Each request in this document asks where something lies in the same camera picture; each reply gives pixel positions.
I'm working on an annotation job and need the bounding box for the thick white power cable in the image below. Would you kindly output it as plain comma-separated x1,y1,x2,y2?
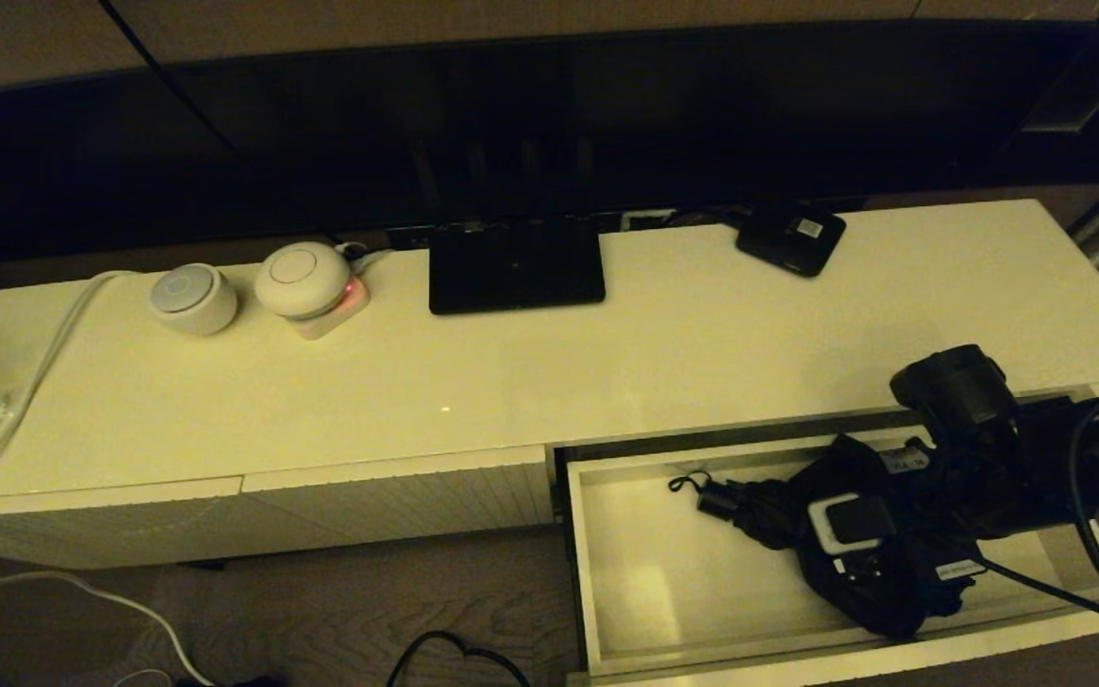
0,270,217,687

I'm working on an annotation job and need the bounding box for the black umbrella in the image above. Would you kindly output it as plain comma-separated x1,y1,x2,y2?
669,434,975,640

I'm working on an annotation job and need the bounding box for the white power strip red light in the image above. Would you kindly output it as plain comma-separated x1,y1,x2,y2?
287,248,393,341

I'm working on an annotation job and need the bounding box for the small black set-top box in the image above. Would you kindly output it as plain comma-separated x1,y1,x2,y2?
736,202,848,279

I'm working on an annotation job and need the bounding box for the white round dome device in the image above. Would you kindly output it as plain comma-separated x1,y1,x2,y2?
254,241,353,320

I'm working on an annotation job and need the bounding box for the black television screen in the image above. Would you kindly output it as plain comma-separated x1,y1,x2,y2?
0,21,1099,268

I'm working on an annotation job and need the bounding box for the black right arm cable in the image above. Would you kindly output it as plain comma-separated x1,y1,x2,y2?
974,380,1099,635

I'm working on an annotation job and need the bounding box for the white speaker with grey top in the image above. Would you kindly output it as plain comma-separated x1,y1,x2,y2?
149,262,238,336

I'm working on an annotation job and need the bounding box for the white ribbed cabinet drawer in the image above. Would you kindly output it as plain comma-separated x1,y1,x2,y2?
554,406,1099,687

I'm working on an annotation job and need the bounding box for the white tv cabinet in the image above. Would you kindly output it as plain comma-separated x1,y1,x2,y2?
0,198,1099,573

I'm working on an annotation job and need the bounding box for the black television base plate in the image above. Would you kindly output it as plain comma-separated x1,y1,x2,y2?
428,218,606,316

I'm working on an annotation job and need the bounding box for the white ribbed cabinet door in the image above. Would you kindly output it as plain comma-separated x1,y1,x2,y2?
240,444,556,552
0,475,247,572

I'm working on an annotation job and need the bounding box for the black floor cable with connector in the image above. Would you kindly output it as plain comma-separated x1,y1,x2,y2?
387,630,531,687

